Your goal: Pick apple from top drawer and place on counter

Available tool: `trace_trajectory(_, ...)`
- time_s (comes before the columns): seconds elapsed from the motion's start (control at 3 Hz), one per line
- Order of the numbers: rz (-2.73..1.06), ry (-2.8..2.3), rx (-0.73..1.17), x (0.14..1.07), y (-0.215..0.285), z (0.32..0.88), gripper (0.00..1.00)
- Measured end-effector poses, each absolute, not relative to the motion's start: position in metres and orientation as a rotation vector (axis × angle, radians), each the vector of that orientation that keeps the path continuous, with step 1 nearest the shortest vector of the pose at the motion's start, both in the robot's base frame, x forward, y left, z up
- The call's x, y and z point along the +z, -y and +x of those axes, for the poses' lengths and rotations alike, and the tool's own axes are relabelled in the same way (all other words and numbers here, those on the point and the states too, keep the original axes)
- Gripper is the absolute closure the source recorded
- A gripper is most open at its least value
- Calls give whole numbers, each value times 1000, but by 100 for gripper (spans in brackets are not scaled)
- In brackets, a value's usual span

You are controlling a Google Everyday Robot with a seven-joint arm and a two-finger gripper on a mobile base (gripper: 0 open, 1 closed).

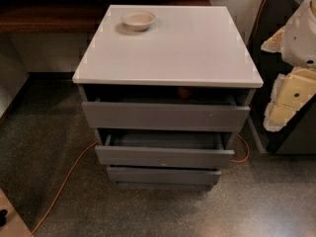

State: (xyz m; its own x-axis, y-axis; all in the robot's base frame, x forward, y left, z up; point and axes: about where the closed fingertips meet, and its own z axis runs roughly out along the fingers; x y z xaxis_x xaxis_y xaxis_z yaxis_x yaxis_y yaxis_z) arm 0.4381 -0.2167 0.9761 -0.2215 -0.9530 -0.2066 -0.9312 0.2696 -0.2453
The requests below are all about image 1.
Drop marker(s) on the grey drawer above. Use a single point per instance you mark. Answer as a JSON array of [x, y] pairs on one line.
[[164, 149], [163, 176], [165, 116]]

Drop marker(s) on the red apple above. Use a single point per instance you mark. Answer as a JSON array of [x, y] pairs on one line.
[[184, 92]]

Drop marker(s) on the grey drawer cabinet white top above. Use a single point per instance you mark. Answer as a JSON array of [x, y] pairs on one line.
[[198, 47]]

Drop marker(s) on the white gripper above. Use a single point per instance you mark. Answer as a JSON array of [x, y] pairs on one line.
[[300, 44]]

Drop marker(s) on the grey top drawer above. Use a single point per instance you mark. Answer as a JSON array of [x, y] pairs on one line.
[[165, 116]]

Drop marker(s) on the beige paper bowl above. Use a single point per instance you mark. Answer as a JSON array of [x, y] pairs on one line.
[[138, 20]]

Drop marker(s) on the grey middle drawer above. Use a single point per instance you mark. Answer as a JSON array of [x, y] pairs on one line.
[[164, 149]]

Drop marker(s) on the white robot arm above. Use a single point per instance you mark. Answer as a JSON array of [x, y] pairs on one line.
[[296, 42]]

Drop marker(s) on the grey bottom drawer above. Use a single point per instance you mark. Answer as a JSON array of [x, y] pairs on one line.
[[163, 176]]

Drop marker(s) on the small black object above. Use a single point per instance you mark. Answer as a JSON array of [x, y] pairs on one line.
[[3, 219]]

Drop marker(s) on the dark wooden bench shelf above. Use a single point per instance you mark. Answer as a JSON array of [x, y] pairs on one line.
[[67, 16]]

